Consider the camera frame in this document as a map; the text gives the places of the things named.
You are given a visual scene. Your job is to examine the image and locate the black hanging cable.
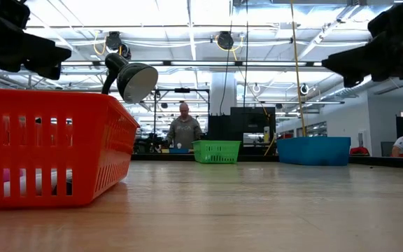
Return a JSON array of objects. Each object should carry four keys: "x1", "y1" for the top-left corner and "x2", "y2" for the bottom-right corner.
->
[{"x1": 242, "y1": 0, "x2": 250, "y2": 108}]

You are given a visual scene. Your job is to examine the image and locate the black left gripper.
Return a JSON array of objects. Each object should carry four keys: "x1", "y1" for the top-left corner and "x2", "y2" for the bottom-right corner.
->
[{"x1": 0, "y1": 0, "x2": 73, "y2": 81}]

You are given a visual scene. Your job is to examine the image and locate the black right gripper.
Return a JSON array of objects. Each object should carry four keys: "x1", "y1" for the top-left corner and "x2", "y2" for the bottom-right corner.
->
[{"x1": 321, "y1": 0, "x2": 403, "y2": 89}]

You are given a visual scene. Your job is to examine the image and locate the black equipment cabinet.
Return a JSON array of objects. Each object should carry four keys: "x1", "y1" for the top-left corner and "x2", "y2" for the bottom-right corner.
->
[{"x1": 207, "y1": 106, "x2": 277, "y2": 155}]

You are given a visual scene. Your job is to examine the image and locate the black aluminium table frame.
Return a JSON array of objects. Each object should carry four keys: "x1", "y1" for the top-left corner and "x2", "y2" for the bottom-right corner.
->
[{"x1": 131, "y1": 152, "x2": 403, "y2": 170}]

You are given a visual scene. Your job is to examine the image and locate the black desk lamp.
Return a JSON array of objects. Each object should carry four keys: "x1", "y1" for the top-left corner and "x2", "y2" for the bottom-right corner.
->
[{"x1": 101, "y1": 52, "x2": 160, "y2": 104}]

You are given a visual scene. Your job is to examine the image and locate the red plastic basket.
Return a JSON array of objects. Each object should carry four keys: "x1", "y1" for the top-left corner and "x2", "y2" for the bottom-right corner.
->
[{"x1": 0, "y1": 87, "x2": 141, "y2": 210}]

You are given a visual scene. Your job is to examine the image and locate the teal plastic bin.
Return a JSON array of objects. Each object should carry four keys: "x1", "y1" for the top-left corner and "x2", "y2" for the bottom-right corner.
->
[{"x1": 276, "y1": 136, "x2": 352, "y2": 167}]

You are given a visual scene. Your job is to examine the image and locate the green plastic basket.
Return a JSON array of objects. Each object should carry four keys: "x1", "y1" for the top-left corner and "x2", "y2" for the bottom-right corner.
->
[{"x1": 192, "y1": 139, "x2": 241, "y2": 165}]

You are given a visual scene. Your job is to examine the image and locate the black test rig frame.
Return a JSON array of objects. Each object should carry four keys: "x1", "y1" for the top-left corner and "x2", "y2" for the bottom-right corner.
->
[{"x1": 153, "y1": 86, "x2": 212, "y2": 141}]

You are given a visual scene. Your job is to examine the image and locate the red bag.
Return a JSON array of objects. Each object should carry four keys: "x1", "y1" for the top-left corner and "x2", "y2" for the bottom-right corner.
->
[{"x1": 348, "y1": 146, "x2": 372, "y2": 156}]

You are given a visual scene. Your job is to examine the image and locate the yellow hanging cord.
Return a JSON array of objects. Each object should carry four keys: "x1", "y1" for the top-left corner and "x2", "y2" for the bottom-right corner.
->
[{"x1": 290, "y1": 0, "x2": 309, "y2": 138}]

